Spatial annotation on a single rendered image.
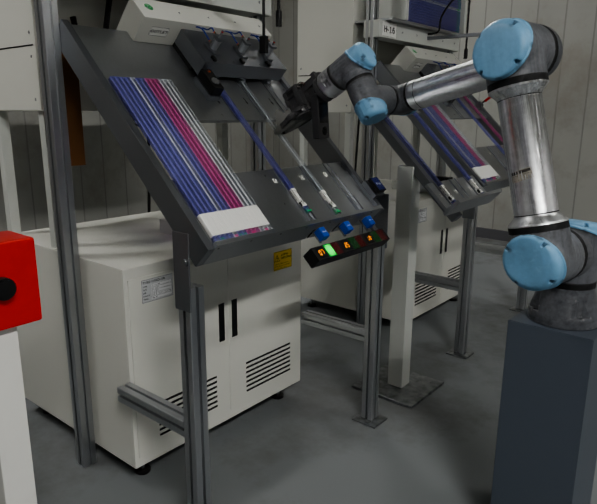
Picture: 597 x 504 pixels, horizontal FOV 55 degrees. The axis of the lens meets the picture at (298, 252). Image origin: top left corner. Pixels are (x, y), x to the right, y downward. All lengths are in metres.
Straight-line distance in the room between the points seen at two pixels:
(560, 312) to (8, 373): 1.12
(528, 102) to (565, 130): 3.49
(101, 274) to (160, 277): 0.15
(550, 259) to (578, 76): 3.58
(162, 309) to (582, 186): 3.66
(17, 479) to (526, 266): 1.07
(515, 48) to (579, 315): 0.58
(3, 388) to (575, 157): 4.15
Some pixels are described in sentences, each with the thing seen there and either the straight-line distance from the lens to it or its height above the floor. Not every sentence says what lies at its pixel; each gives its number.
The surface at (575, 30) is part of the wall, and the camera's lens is 4.76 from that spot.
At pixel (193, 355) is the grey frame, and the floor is 0.49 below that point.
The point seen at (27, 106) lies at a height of 1.01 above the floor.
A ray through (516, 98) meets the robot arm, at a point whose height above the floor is 1.03.
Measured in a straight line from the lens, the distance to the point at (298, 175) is 1.61.
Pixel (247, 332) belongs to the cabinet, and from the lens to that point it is 1.84.
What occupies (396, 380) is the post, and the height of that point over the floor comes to 0.04.
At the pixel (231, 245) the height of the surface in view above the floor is 0.72.
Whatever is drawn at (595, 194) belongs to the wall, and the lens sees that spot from 4.69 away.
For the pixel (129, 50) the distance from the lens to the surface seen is 1.66.
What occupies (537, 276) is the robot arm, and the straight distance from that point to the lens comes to 1.22.
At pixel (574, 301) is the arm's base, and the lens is 1.37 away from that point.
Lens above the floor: 1.00
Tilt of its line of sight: 14 degrees down
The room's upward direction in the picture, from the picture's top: straight up
